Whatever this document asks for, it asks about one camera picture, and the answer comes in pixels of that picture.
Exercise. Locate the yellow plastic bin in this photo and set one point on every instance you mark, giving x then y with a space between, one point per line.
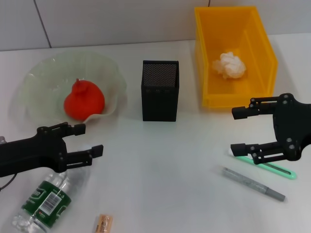
218 29

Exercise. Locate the grey marker pen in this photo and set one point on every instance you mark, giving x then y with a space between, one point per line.
255 184

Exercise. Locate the white paper ball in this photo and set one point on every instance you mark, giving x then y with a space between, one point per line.
230 65

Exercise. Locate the clear green-label water bottle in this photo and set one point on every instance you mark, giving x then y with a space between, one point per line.
48 196

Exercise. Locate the mint green utility knife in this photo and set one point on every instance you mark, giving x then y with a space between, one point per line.
290 174

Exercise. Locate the small tan wrapped candy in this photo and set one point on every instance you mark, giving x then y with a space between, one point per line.
105 223

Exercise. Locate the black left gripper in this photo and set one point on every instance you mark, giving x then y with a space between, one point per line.
36 153

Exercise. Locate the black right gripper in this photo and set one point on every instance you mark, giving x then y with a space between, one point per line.
294 126

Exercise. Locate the clear wavy glass fruit plate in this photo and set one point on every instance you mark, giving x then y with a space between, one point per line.
48 72

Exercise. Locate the black mesh pen holder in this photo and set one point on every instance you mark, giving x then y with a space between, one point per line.
159 106

